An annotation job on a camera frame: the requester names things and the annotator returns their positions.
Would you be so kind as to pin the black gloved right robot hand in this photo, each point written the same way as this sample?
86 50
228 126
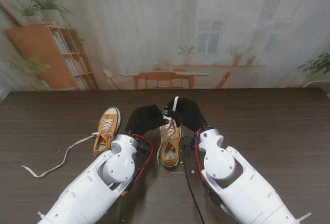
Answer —
189 113

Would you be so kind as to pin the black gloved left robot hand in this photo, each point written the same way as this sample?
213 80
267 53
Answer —
144 118

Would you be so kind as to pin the yellow canvas sneaker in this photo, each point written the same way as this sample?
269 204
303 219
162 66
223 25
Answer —
170 154
101 148

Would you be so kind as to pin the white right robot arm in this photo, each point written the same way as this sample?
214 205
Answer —
232 182

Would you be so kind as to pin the white zip tie right arm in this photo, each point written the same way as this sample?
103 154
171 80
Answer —
305 216

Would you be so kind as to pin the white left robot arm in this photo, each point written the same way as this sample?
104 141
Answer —
90 190

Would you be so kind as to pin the white zip tie left arm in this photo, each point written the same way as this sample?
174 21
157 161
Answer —
40 214

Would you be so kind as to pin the printed room scene backdrop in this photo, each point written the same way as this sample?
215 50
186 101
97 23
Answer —
141 28

